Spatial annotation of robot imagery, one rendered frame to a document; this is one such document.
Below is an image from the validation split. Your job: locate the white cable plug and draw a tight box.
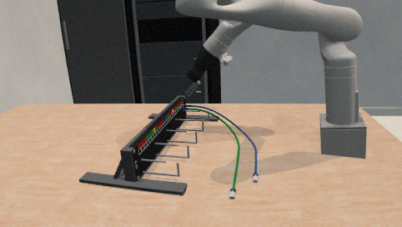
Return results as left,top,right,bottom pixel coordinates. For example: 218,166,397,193
253,174,259,183
229,189,236,199

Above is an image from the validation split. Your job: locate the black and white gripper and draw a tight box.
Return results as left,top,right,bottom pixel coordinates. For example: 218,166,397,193
185,34,233,97

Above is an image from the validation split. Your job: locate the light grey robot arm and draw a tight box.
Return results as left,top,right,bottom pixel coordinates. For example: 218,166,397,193
175,0,363,125

